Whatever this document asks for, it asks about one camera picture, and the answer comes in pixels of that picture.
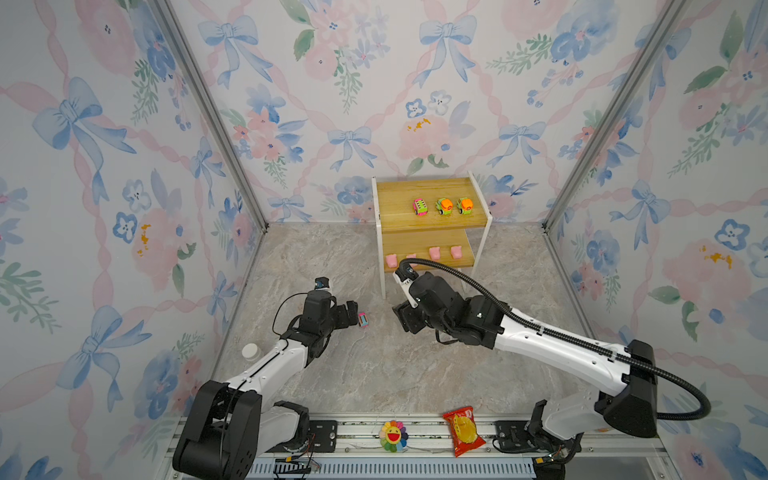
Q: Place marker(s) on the pink green toy car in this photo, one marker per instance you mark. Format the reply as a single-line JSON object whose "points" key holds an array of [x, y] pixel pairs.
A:
{"points": [[420, 207]]}

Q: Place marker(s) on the right aluminium corner post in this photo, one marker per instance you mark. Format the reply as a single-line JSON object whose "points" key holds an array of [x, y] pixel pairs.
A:
{"points": [[659, 33]]}

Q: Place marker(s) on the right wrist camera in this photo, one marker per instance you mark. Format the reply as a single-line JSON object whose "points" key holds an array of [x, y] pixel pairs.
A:
{"points": [[405, 276]]}

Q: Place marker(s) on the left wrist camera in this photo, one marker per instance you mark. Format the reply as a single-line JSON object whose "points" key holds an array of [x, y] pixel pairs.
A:
{"points": [[322, 283]]}

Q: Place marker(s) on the aluminium corner post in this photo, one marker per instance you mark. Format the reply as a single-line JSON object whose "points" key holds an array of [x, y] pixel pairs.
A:
{"points": [[180, 47], [659, 33]]}

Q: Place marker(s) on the rainbow smiling flower toy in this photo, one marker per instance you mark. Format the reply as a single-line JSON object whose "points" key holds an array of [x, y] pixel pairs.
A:
{"points": [[393, 436]]}

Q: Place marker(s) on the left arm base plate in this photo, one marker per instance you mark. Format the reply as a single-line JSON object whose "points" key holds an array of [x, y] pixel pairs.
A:
{"points": [[318, 436]]}

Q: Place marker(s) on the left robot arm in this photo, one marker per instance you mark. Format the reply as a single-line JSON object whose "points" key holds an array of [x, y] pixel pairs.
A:
{"points": [[231, 423]]}

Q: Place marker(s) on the left aluminium corner post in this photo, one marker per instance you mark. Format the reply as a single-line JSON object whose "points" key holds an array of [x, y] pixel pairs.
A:
{"points": [[180, 47]]}

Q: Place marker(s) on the aluminium front rail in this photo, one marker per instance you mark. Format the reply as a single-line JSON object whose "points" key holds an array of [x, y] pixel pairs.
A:
{"points": [[429, 455]]}

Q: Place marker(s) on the white cap bottle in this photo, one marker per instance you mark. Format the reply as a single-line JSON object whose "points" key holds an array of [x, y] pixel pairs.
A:
{"points": [[250, 351]]}

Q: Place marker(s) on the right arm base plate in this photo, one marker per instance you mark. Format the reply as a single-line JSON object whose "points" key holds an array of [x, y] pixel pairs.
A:
{"points": [[517, 436]]}

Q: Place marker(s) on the wooden two-tier shelf white frame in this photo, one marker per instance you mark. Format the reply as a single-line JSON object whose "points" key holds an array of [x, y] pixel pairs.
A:
{"points": [[400, 231]]}

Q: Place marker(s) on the red snack bag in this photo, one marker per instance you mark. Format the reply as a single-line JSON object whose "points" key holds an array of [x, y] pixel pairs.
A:
{"points": [[463, 430]]}

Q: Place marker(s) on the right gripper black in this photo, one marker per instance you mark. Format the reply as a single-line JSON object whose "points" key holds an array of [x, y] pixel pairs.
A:
{"points": [[405, 315]]}

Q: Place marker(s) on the green orange mixer toy truck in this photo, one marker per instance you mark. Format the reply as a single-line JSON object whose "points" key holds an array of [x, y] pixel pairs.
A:
{"points": [[444, 206]]}

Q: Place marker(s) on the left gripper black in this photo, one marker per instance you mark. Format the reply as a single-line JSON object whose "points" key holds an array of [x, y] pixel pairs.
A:
{"points": [[343, 320]]}

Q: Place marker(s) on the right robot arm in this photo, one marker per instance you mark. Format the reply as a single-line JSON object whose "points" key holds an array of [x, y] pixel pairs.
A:
{"points": [[626, 390]]}

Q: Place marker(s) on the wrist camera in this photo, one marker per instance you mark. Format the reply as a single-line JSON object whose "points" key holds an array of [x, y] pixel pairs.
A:
{"points": [[322, 283], [405, 276]]}

